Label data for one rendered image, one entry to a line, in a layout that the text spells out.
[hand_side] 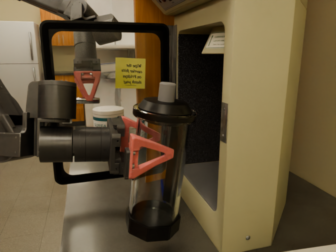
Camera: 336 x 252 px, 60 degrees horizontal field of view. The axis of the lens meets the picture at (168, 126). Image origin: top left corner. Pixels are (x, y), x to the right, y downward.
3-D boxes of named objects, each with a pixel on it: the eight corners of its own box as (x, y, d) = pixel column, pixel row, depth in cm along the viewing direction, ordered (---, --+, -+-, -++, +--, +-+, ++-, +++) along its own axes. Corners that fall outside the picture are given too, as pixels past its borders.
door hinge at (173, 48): (173, 168, 84) (174, 25, 75) (175, 171, 82) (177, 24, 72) (168, 168, 84) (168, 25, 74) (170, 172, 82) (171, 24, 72)
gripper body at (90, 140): (117, 118, 53) (74, 117, 51) (124, 134, 43) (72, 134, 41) (116, 151, 54) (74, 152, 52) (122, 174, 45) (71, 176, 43)
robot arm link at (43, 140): (36, 160, 48) (30, 165, 43) (37, 118, 48) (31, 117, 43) (80, 159, 50) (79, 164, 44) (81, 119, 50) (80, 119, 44)
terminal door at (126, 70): (169, 171, 83) (169, 23, 73) (55, 186, 74) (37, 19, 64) (168, 170, 84) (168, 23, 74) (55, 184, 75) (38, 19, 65)
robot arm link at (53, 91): (22, 150, 52) (-15, 155, 44) (23, 86, 52) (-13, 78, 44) (85, 152, 50) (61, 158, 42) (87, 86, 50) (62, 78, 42)
